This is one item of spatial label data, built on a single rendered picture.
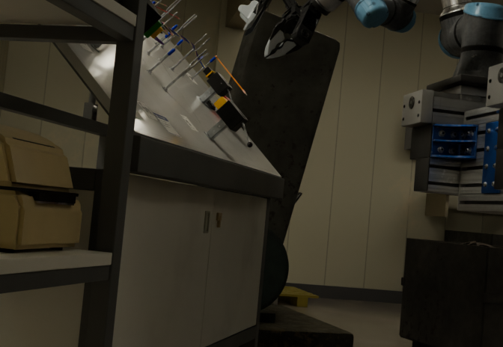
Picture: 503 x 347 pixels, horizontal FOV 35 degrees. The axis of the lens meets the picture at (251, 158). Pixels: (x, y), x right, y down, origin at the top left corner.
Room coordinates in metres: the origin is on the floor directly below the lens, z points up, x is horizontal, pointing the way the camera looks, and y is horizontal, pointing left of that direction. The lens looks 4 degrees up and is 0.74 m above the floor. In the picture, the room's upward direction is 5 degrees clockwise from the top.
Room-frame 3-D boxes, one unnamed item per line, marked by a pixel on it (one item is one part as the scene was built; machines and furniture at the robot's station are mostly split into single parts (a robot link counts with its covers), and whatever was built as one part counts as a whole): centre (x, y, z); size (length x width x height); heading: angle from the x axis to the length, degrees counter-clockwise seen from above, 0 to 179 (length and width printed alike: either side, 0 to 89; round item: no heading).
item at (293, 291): (7.11, -0.05, 0.05); 1.16 x 0.76 x 0.10; 101
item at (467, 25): (2.23, -0.62, 1.33); 0.13 x 0.12 x 0.14; 8
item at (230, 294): (2.26, 0.02, 0.60); 0.55 x 0.03 x 0.39; 165
